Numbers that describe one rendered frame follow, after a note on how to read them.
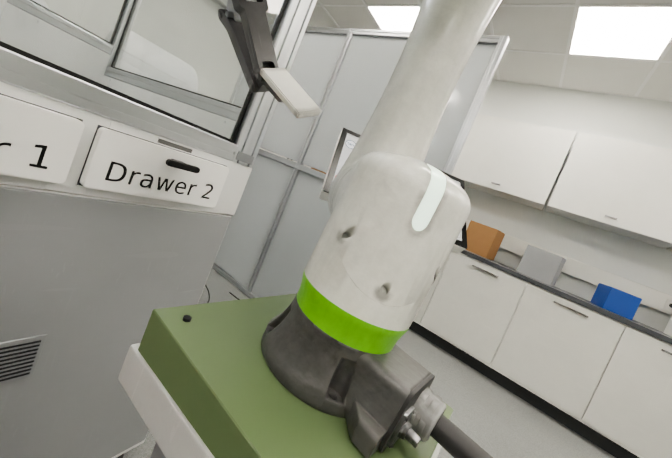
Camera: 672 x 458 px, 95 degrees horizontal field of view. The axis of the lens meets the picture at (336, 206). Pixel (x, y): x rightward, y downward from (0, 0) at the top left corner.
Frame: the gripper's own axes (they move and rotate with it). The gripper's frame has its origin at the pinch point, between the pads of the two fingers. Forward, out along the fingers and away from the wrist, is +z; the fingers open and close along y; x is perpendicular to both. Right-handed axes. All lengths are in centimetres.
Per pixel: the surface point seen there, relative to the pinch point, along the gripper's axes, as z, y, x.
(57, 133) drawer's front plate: -30.2, 34.1, 17.1
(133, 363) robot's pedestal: 9.3, 27.8, 19.7
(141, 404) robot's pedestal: 13.1, 27.7, 20.4
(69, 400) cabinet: -4, 86, 32
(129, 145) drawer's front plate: -29.8, 38.6, 7.6
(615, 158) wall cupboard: 49, 60, -321
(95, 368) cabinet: -7, 82, 26
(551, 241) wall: 78, 143, -309
